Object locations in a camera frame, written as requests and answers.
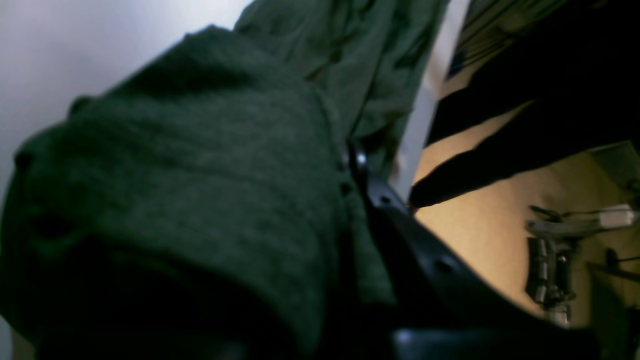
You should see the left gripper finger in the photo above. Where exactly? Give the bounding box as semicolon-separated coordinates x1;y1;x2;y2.
345;140;601;360

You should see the dark green long-sleeve t-shirt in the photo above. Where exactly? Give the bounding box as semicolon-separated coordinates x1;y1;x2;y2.
1;0;448;360

